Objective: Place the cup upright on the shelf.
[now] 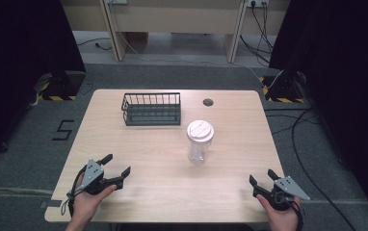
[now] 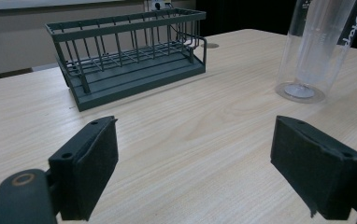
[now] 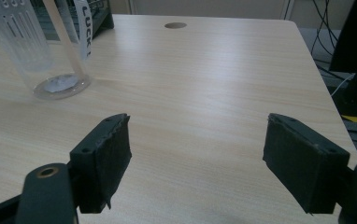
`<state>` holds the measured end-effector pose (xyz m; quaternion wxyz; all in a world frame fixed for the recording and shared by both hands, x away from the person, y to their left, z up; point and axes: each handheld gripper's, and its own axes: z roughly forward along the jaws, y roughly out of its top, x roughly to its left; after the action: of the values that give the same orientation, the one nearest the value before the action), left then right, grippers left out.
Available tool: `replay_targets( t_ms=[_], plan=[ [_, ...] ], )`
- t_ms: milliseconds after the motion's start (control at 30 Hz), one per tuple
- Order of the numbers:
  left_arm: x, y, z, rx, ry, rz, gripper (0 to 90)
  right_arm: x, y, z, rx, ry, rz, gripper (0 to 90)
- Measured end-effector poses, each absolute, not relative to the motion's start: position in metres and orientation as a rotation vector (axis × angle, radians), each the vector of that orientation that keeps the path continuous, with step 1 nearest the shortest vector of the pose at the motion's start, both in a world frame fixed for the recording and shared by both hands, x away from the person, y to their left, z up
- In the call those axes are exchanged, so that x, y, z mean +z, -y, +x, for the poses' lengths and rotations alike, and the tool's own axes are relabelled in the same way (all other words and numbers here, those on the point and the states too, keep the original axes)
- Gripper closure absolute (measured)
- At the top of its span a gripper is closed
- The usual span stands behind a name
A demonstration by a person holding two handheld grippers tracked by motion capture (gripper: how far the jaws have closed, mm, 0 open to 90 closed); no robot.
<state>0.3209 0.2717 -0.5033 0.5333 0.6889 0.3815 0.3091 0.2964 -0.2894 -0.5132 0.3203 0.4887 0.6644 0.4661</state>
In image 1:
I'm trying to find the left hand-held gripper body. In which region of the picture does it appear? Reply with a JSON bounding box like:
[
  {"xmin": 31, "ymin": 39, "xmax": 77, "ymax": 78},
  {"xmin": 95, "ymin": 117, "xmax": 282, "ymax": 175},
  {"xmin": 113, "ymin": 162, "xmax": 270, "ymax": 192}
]
[{"xmin": 73, "ymin": 159, "xmax": 124, "ymax": 196}]

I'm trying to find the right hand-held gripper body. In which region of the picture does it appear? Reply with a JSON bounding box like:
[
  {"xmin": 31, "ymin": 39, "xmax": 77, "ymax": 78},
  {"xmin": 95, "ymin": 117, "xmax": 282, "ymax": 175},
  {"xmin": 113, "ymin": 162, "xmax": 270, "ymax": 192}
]
[{"xmin": 252, "ymin": 175, "xmax": 311, "ymax": 212}]

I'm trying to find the black wire basket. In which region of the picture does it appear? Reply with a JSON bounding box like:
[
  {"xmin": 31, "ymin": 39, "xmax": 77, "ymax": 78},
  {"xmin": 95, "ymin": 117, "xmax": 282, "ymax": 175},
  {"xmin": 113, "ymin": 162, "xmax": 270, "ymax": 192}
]
[{"xmin": 120, "ymin": 91, "xmax": 182, "ymax": 127}]

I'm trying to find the clear plastic bottle white lid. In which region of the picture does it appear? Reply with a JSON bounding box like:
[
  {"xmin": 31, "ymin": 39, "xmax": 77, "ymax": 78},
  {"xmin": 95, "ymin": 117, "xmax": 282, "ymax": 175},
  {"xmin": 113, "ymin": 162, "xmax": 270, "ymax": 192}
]
[{"xmin": 186, "ymin": 119, "xmax": 215, "ymax": 165}]

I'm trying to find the person's left hand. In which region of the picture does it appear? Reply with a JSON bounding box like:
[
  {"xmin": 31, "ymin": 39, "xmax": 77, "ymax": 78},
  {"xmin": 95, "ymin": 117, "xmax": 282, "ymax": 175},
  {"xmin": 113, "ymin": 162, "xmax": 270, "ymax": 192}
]
[{"xmin": 70, "ymin": 172, "xmax": 118, "ymax": 229}]

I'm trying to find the person's right hand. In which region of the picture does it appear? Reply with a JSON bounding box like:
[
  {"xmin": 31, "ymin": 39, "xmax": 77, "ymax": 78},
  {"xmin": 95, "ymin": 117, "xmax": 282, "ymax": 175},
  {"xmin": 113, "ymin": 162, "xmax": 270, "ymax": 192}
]
[{"xmin": 256, "ymin": 193, "xmax": 302, "ymax": 231}]

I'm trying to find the black stand base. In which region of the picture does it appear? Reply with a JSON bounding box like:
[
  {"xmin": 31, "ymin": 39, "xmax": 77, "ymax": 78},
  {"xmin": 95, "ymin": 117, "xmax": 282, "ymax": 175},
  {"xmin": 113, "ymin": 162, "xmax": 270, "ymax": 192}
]
[
  {"xmin": 37, "ymin": 70, "xmax": 87, "ymax": 102},
  {"xmin": 258, "ymin": 70, "xmax": 308, "ymax": 104}
]

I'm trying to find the black curtain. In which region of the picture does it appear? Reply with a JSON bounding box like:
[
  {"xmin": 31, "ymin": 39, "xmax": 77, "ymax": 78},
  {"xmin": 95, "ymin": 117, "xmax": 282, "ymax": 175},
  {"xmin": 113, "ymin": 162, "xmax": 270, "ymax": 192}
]
[
  {"xmin": 0, "ymin": 0, "xmax": 87, "ymax": 165},
  {"xmin": 268, "ymin": 0, "xmax": 368, "ymax": 222}
]

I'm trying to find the beige wooden desk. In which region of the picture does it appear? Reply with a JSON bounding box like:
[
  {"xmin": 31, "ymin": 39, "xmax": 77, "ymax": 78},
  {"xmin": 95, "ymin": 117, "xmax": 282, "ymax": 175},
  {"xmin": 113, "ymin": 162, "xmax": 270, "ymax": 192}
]
[{"xmin": 60, "ymin": 0, "xmax": 292, "ymax": 64}]

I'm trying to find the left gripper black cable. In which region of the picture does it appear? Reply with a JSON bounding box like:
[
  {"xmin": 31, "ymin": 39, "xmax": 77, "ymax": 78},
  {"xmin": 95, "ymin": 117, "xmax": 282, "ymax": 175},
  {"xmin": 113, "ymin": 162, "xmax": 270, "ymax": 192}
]
[{"xmin": 60, "ymin": 165, "xmax": 89, "ymax": 218}]

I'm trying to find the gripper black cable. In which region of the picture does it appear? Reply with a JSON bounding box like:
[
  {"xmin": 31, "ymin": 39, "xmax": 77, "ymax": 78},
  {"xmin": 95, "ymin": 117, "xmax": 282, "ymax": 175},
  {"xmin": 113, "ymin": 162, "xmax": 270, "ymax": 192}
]
[
  {"xmin": 60, "ymin": 165, "xmax": 89, "ymax": 218},
  {"xmin": 288, "ymin": 195, "xmax": 304, "ymax": 231}
]

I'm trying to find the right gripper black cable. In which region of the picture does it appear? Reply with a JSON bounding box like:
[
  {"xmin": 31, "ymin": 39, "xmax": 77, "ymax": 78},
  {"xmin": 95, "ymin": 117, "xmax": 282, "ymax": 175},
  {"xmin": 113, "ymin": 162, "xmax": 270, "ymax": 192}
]
[{"xmin": 288, "ymin": 195, "xmax": 304, "ymax": 231}]

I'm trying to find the black floor cable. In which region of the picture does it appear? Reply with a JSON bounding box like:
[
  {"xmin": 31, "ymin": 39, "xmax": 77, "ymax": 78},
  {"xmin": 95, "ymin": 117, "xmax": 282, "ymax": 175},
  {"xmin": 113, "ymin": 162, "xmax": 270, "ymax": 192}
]
[{"xmin": 264, "ymin": 107, "xmax": 357, "ymax": 231}]

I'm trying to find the black power cable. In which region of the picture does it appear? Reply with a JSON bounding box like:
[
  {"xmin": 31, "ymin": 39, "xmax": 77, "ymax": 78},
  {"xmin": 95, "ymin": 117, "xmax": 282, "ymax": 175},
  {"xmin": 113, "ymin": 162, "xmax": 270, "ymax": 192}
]
[{"xmin": 76, "ymin": 37, "xmax": 113, "ymax": 52}]

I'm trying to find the black cable bundle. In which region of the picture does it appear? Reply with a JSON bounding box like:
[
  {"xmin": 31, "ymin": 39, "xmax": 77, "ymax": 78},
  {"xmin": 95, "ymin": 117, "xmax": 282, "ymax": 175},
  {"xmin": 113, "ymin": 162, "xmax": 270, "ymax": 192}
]
[{"xmin": 239, "ymin": 1, "xmax": 275, "ymax": 67}]

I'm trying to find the white wall socket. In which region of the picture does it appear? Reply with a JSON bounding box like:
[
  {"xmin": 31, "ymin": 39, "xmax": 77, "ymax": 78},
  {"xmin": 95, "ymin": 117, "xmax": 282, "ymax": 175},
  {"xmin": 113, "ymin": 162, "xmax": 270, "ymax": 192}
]
[{"xmin": 246, "ymin": 0, "xmax": 270, "ymax": 8}]

